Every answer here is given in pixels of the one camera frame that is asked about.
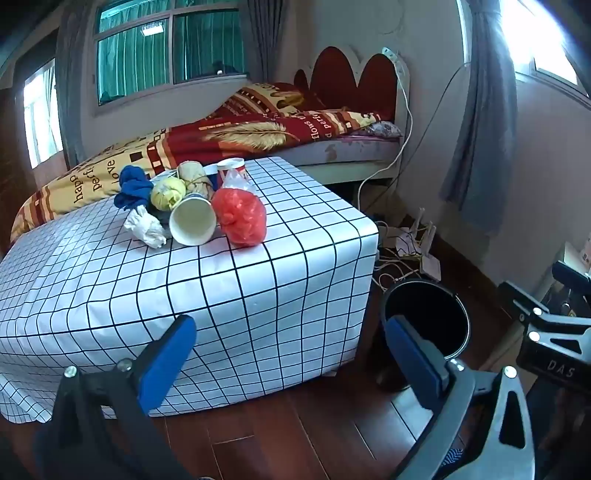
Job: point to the grey curtain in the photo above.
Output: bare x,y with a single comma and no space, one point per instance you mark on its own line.
74,92
261,41
485,115

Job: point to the floral pillow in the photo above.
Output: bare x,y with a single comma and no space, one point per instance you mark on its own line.
381,129

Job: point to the white router with antennas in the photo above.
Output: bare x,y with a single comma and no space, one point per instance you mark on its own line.
413,235

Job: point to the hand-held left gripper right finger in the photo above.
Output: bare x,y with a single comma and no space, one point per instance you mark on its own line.
413,357

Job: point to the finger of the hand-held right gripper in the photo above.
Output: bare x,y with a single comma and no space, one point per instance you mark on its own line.
524,302
572,277

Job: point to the blue print paper cup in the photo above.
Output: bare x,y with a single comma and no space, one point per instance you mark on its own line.
191,224

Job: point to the red yellow printed blanket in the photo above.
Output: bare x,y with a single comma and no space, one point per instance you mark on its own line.
207,138

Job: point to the red white headboard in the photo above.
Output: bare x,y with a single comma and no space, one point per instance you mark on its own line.
337,78

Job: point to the narrow window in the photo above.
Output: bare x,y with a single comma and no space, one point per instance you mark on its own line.
39,115

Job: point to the white paper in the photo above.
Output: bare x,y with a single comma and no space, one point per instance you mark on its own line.
145,228

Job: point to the large window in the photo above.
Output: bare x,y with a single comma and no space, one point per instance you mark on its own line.
138,55

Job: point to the beige paper bag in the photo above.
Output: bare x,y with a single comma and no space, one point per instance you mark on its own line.
194,177

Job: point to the yellow plastic bag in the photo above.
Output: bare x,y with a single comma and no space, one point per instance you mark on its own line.
167,194

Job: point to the red plastic bag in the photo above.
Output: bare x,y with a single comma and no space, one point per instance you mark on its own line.
240,214

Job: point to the bright window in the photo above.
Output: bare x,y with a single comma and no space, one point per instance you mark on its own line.
531,32

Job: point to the black round waste bin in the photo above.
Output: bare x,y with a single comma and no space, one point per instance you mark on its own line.
438,318

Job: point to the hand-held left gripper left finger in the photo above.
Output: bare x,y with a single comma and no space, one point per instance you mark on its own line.
166,367

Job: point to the blue striped cloth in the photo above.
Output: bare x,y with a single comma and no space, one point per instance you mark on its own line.
453,461

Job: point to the person's leg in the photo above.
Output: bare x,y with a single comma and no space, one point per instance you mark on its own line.
563,424

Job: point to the small dark object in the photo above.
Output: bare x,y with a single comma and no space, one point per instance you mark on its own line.
221,69

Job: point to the white extension socket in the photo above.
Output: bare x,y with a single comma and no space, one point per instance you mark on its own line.
393,62

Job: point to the bed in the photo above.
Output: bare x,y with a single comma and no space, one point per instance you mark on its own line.
351,152

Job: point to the flat white network box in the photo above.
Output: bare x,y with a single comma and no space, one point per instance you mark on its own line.
430,267

